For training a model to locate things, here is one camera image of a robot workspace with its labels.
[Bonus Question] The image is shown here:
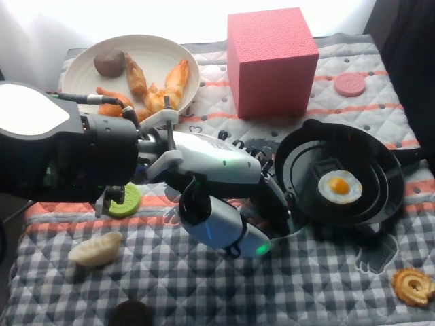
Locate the toy golden fried piece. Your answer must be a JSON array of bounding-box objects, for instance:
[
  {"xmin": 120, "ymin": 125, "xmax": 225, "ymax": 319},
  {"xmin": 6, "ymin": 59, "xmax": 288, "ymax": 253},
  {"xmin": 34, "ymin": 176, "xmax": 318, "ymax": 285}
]
[{"xmin": 124, "ymin": 52, "xmax": 147, "ymax": 96}]

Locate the pink toy sandwich cookie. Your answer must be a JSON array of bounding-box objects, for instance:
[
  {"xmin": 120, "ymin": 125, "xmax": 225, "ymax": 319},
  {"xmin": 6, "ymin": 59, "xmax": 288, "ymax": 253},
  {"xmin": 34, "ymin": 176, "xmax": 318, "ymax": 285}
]
[{"xmin": 333, "ymin": 73, "xmax": 366, "ymax": 98}]

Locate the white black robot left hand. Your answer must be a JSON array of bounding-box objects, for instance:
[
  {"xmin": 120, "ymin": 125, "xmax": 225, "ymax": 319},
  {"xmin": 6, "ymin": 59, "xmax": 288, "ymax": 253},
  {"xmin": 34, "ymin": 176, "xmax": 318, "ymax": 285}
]
[{"xmin": 171, "ymin": 130, "xmax": 296, "ymax": 259}]

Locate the grey quilt with bear print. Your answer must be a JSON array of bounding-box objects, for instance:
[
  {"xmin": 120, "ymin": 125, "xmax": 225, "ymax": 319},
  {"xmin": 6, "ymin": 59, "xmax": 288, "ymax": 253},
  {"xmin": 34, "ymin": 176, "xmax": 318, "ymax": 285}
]
[{"xmin": 6, "ymin": 32, "xmax": 435, "ymax": 326}]

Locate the white toy dumpling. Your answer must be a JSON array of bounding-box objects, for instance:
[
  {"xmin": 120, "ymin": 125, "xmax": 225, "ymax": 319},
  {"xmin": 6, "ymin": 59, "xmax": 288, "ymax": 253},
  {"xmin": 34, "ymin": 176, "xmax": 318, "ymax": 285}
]
[{"xmin": 67, "ymin": 231, "xmax": 123, "ymax": 268}]

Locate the toy swirl butter cookie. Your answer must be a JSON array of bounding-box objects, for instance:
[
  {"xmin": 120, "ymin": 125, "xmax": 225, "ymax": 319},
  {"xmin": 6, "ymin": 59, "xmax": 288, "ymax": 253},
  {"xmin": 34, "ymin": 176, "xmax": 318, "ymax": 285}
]
[{"xmin": 391, "ymin": 267, "xmax": 435, "ymax": 308}]

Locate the toy cooked shrimp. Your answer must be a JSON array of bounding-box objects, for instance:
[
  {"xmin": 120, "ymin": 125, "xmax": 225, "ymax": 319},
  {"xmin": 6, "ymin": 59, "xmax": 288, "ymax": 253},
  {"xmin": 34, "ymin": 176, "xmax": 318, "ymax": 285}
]
[{"xmin": 142, "ymin": 59, "xmax": 190, "ymax": 113}]

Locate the red cube box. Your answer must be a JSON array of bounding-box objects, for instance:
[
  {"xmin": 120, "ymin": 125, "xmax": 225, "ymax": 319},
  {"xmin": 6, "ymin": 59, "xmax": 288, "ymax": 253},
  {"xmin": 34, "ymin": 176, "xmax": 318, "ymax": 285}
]
[{"xmin": 226, "ymin": 7, "xmax": 319, "ymax": 120}]

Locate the toy orange fried shrimp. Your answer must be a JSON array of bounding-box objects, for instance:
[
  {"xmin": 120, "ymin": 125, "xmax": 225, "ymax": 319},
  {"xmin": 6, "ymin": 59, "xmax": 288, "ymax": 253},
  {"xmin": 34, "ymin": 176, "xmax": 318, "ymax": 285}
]
[
  {"xmin": 95, "ymin": 86, "xmax": 135, "ymax": 109},
  {"xmin": 98, "ymin": 103, "xmax": 153, "ymax": 123}
]

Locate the green toy sandwich cookie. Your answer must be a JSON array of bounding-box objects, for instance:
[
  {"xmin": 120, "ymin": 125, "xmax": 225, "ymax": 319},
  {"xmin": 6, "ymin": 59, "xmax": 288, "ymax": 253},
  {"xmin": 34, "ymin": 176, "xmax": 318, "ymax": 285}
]
[{"xmin": 107, "ymin": 181, "xmax": 142, "ymax": 219}]

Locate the toy fried egg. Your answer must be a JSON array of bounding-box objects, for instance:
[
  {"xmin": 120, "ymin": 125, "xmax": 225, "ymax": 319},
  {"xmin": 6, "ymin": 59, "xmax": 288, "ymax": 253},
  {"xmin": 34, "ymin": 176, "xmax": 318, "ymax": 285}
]
[{"xmin": 317, "ymin": 169, "xmax": 364, "ymax": 205}]

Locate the white round plate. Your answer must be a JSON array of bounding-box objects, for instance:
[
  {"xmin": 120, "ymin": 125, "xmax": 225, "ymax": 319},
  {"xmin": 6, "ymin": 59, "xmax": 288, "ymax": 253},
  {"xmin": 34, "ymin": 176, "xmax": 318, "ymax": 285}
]
[{"xmin": 60, "ymin": 33, "xmax": 201, "ymax": 118}]

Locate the black frying pan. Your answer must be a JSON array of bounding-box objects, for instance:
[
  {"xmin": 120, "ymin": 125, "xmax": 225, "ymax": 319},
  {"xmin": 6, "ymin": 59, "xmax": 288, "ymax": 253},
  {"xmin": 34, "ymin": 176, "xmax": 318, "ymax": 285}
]
[{"xmin": 273, "ymin": 118, "xmax": 425, "ymax": 238}]

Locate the dark brown toy cookie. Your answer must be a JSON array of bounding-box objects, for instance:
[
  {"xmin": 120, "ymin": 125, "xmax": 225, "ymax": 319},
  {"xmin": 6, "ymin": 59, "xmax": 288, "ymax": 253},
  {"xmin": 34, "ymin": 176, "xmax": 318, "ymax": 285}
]
[{"xmin": 111, "ymin": 300, "xmax": 152, "ymax": 326}]

